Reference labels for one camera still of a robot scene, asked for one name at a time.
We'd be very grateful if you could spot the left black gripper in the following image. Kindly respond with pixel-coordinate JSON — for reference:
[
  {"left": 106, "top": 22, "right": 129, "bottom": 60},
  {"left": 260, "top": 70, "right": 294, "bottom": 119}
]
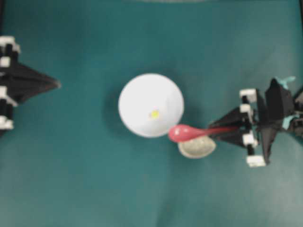
[{"left": 0, "top": 36, "right": 61, "bottom": 136}]

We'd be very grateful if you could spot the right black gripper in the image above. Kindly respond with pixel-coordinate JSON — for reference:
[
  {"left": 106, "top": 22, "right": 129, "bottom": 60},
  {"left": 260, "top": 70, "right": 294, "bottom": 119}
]
[{"left": 208, "top": 88, "right": 267, "bottom": 167}]

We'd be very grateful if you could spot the red plastic spoon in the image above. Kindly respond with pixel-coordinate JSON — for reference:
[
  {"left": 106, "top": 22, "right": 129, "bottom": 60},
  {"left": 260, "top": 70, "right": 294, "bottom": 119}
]
[{"left": 168, "top": 124, "right": 239, "bottom": 143}]

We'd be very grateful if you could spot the yellow hexagonal prism block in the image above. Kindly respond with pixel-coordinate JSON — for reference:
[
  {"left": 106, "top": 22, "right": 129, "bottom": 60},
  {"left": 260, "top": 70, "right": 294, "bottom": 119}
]
[{"left": 150, "top": 110, "right": 160, "bottom": 119}]

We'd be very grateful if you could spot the white round bowl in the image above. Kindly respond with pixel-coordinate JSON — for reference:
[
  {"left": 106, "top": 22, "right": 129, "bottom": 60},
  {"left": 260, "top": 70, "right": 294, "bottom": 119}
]
[{"left": 118, "top": 73, "right": 185, "bottom": 138}]

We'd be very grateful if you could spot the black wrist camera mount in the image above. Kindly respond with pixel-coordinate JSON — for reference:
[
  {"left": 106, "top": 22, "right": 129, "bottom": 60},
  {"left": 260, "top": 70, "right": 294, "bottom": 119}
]
[{"left": 257, "top": 79, "right": 294, "bottom": 165}]

